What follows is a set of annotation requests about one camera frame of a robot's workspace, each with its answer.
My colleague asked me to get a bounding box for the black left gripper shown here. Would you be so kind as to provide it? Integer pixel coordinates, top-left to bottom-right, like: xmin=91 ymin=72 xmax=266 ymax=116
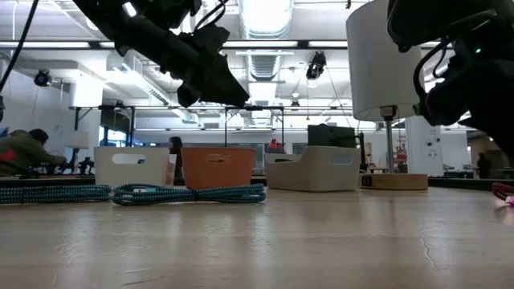
xmin=160 ymin=38 xmax=251 ymax=109

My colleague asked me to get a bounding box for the teal braided USB cable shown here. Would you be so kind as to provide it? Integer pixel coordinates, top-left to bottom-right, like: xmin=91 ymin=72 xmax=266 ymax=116
xmin=0 ymin=184 xmax=113 ymax=205
xmin=111 ymin=182 xmax=267 ymax=207

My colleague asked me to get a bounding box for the orange plastic bin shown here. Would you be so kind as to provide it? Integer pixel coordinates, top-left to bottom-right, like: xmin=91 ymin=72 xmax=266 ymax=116
xmin=181 ymin=146 xmax=257 ymax=190

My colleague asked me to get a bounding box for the white plastic bin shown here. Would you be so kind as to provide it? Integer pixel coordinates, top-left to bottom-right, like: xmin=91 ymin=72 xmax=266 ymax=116
xmin=93 ymin=145 xmax=171 ymax=188

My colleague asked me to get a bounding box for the black ceiling spotlight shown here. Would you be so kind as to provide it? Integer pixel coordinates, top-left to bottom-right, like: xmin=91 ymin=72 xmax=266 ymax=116
xmin=305 ymin=51 xmax=328 ymax=81
xmin=33 ymin=69 xmax=52 ymax=88

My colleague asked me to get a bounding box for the black monitor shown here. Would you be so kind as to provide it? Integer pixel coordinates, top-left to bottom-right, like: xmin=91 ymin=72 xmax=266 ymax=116
xmin=307 ymin=124 xmax=358 ymax=149

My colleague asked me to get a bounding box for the light grey plastic bin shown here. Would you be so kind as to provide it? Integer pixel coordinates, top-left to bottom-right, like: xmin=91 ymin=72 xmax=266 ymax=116
xmin=264 ymin=144 xmax=362 ymax=192

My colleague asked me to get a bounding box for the small white shade lamp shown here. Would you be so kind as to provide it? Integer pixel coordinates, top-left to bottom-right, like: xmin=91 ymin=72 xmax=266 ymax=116
xmin=65 ymin=130 xmax=91 ymax=174

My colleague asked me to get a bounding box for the white shade wooden base lamp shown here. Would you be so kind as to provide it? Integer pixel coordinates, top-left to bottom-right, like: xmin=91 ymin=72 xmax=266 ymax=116
xmin=345 ymin=0 xmax=429 ymax=191

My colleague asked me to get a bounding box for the white column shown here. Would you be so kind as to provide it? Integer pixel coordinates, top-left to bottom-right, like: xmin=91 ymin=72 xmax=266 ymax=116
xmin=404 ymin=115 xmax=443 ymax=177

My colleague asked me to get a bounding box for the black metal rack frame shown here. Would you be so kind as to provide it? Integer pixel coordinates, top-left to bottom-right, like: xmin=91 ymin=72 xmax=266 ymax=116
xmin=68 ymin=104 xmax=287 ymax=149

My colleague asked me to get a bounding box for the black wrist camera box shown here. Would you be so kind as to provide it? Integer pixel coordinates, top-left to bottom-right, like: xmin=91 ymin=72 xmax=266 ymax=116
xmin=188 ymin=22 xmax=232 ymax=55

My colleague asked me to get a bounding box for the silver ceiling air duct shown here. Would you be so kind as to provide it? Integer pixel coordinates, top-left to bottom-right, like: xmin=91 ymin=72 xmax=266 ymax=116
xmin=237 ymin=0 xmax=296 ymax=81

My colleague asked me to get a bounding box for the black hanging cable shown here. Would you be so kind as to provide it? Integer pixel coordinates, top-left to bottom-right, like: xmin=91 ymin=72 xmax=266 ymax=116
xmin=0 ymin=0 xmax=40 ymax=94

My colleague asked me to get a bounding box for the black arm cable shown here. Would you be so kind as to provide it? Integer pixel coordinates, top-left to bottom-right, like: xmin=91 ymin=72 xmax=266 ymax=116
xmin=412 ymin=38 xmax=449 ymax=116

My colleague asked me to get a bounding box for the black aluminium table frame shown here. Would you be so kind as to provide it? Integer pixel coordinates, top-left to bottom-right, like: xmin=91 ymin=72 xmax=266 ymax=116
xmin=0 ymin=175 xmax=514 ymax=192

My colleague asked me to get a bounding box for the pink braided USB cable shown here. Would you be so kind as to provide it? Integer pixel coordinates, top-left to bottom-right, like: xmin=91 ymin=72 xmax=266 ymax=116
xmin=491 ymin=181 xmax=514 ymax=208

